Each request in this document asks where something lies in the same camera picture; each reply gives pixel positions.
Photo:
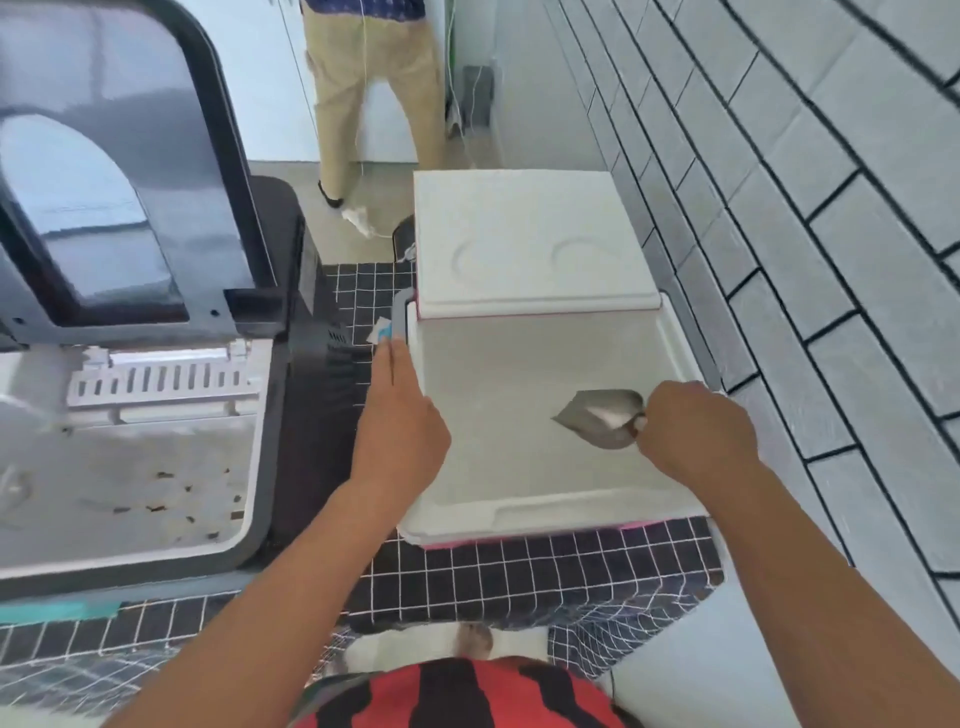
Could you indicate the white cooler box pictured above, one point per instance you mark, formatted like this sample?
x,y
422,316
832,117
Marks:
x,y
517,375

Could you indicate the white slotted ice basket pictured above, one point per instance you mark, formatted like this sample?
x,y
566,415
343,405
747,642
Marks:
x,y
161,381

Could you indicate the person's right hand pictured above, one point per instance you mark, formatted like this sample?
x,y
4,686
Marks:
x,y
701,439

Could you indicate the black white checkered tablecloth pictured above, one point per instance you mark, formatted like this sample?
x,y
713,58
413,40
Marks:
x,y
540,577

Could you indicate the black ice maker lid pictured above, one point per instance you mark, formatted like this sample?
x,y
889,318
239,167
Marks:
x,y
112,150

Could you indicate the blue white label tag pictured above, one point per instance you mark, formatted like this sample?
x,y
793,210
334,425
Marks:
x,y
382,330

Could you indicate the teal tape strip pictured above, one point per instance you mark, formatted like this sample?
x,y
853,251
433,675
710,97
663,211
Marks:
x,y
60,610

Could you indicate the white cooler lid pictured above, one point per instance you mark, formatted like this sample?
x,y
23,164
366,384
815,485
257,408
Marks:
x,y
525,240

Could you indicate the red black striped shirt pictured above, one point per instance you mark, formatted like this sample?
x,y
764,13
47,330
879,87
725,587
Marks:
x,y
465,697

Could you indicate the person's right fingers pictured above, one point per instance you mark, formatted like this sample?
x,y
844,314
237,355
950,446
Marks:
x,y
654,435

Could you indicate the metal ice scoop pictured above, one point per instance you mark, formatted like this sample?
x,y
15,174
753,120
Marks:
x,y
600,420

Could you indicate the black ice maker machine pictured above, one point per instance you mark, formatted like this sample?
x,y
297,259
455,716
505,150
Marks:
x,y
150,465

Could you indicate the person's left fingers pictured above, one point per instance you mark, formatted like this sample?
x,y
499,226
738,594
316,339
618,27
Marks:
x,y
391,367

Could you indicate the person's right forearm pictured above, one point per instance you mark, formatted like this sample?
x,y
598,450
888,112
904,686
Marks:
x,y
810,600

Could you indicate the person's left forearm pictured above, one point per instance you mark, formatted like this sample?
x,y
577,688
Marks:
x,y
292,592

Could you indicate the person's left hand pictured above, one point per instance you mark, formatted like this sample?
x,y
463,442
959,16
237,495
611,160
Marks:
x,y
397,435

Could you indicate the person's foot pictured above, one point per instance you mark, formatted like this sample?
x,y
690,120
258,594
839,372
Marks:
x,y
474,641

